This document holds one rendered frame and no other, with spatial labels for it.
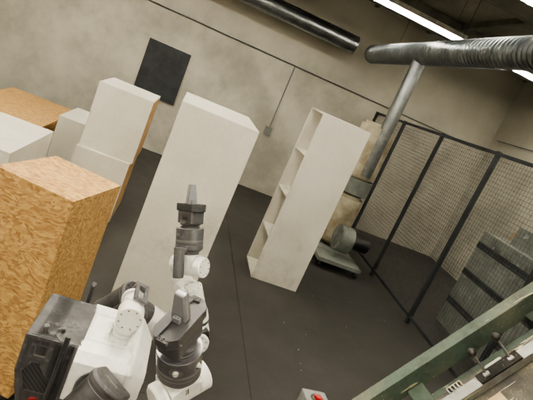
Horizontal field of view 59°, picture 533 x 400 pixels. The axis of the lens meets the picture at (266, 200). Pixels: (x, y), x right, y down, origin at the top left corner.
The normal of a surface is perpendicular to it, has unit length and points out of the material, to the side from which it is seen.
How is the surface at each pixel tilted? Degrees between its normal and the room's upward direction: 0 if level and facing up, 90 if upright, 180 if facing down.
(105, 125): 90
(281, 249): 90
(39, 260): 90
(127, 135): 90
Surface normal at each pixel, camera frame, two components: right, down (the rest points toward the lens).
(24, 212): -0.14, 0.18
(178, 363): 0.12, -0.84
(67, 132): 0.12, 0.29
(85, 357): 0.38, -0.47
